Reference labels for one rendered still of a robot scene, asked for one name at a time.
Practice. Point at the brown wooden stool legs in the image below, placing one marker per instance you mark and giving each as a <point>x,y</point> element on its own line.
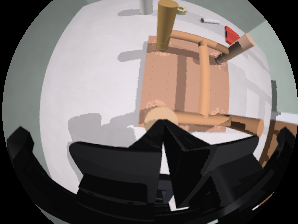
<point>167,10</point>

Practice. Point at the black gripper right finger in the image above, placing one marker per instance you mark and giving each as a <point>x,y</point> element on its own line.
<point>190,164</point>

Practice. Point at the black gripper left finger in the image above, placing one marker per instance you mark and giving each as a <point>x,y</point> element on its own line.
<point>138,163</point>

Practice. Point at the beige tape roll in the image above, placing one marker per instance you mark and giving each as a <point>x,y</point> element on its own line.
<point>181,12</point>

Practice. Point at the flat red rectangular block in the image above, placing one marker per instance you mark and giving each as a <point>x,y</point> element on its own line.
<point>231,36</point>

